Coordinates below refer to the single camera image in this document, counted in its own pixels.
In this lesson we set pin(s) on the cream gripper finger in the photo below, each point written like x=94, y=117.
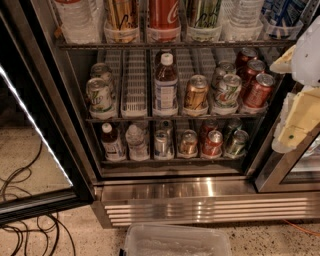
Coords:
x=299, y=115
x=283, y=64

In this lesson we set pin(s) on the orange gold soda can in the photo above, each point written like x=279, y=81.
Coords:
x=122, y=21

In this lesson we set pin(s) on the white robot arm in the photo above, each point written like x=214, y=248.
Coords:
x=305, y=62

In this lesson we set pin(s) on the red can middle right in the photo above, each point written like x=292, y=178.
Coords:
x=251, y=70

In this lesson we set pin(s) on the red can front right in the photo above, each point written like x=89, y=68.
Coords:
x=259, y=91

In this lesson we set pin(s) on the red can rear right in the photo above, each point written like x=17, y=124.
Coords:
x=244, y=55

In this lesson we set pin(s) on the blue can top right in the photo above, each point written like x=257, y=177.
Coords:
x=282, y=16

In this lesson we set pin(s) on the rear white diet can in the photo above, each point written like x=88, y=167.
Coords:
x=223, y=68

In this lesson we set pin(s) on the white green diet can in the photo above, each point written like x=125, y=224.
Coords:
x=226, y=94

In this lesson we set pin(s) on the gold can middle shelf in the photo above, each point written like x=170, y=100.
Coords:
x=195, y=100

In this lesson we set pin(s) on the gold can shelf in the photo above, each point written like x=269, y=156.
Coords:
x=188, y=143
x=195, y=100

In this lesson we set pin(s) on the red can bottom shelf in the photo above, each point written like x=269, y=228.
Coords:
x=212, y=147

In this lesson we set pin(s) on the green striped can top shelf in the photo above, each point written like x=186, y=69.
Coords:
x=202, y=19

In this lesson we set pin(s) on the gold can bottom shelf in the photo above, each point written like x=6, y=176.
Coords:
x=188, y=143

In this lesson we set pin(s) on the silver can bottom shelf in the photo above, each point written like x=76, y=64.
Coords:
x=163, y=149

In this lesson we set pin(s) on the water bottle bottom shelf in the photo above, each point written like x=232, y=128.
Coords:
x=138, y=150

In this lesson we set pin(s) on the rear 7up can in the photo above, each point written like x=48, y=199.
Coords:
x=103, y=71

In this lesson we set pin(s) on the green white 7up can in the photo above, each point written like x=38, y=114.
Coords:
x=99, y=95

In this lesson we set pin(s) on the small tea bottle bottom shelf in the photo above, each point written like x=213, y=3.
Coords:
x=112, y=143

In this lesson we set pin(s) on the stainless fridge bottom grille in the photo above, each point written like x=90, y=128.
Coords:
x=202, y=210

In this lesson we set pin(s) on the open fridge glass door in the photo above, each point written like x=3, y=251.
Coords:
x=40, y=173

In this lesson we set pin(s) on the clear water bottle top right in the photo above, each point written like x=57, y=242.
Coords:
x=245, y=19

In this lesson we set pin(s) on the clear water bottle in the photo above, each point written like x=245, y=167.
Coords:
x=245, y=19
x=79, y=20

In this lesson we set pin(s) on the brown tea bottle white cap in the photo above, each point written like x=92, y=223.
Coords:
x=165, y=87

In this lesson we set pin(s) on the clear plastic bin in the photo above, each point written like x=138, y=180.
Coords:
x=171, y=240

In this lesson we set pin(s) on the clear water bottle top left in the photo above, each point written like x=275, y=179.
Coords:
x=79, y=20

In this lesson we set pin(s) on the right fridge door frame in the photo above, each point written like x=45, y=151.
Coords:
x=298, y=170

